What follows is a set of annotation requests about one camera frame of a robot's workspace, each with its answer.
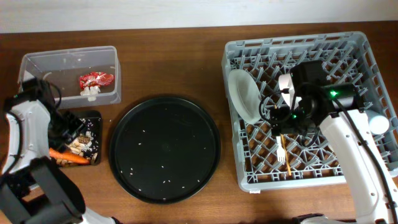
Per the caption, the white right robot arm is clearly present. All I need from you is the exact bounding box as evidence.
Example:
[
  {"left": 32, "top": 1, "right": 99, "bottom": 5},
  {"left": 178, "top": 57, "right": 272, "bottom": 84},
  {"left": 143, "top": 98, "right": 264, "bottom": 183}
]
[{"left": 270, "top": 82, "right": 397, "bottom": 223}]

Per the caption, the black rectangular tray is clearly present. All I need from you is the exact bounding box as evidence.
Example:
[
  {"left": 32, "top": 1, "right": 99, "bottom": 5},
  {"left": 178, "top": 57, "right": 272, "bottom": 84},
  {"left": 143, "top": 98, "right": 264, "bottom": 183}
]
[{"left": 51, "top": 110, "right": 103, "bottom": 166}]

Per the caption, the brown ginger piece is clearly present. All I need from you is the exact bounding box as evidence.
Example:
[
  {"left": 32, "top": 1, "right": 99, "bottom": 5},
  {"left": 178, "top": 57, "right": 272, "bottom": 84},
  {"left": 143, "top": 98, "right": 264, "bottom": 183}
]
[{"left": 78, "top": 135, "right": 91, "bottom": 144}]

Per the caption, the orange carrot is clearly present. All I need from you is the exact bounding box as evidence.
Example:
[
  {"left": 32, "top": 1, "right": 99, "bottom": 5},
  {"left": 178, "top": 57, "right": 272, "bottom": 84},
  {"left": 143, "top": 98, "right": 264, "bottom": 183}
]
[{"left": 49, "top": 148, "right": 90, "bottom": 165}]

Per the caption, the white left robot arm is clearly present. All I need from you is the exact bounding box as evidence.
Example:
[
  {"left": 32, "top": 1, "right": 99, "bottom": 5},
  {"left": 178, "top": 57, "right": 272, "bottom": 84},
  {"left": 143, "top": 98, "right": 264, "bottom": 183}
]
[{"left": 1, "top": 78, "right": 118, "bottom": 224}]

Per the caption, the pale pink bowl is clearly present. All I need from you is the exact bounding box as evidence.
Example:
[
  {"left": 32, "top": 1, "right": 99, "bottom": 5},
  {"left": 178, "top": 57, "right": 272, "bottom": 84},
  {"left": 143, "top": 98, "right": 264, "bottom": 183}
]
[{"left": 278, "top": 73, "right": 301, "bottom": 109}]

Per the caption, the pile of rice and nuts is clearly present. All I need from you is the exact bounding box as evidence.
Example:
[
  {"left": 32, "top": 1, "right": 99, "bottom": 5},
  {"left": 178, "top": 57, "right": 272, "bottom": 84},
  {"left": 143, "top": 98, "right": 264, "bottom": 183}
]
[{"left": 55, "top": 124, "right": 100, "bottom": 167}]

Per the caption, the red snack wrapper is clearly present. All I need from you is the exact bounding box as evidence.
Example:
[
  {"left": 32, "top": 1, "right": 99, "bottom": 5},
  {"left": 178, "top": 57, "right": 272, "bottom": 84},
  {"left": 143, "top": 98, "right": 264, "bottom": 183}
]
[{"left": 79, "top": 72, "right": 114, "bottom": 90}]

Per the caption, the grey plate with food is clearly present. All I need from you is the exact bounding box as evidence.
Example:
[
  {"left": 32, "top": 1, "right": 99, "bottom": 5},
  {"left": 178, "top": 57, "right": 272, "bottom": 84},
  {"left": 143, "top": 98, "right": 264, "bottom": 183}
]
[{"left": 228, "top": 69, "right": 261, "bottom": 124}]

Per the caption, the white plastic fork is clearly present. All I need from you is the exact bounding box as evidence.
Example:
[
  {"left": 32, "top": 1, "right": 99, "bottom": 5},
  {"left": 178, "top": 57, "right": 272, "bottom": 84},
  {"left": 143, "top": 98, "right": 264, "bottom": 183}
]
[{"left": 275, "top": 136, "right": 285, "bottom": 165}]

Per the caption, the clear plastic waste bin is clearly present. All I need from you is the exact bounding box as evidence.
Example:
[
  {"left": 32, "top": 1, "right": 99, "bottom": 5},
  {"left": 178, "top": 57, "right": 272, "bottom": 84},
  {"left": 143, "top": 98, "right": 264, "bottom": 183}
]
[{"left": 18, "top": 46, "right": 122, "bottom": 109}]

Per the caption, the light blue plastic cup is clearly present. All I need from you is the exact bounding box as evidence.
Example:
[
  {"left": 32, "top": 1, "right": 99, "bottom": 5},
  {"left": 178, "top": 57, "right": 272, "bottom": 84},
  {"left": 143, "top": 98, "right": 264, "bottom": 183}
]
[{"left": 366, "top": 110, "right": 389, "bottom": 134}]

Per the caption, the round black serving tray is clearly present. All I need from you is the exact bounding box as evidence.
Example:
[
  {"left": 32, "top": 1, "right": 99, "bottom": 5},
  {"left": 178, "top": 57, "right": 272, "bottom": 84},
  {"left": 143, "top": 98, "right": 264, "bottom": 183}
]
[{"left": 109, "top": 96, "right": 221, "bottom": 204}]

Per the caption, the grey dishwasher rack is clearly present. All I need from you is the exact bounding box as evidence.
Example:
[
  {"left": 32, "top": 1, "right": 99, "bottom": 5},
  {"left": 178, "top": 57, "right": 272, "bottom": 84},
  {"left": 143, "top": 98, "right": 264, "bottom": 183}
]
[{"left": 221, "top": 32, "right": 397, "bottom": 193}]

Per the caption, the wooden chopstick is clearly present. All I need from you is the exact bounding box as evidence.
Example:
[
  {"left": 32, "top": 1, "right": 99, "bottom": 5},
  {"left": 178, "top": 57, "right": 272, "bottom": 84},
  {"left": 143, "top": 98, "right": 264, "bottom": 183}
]
[{"left": 273, "top": 104, "right": 292, "bottom": 177}]

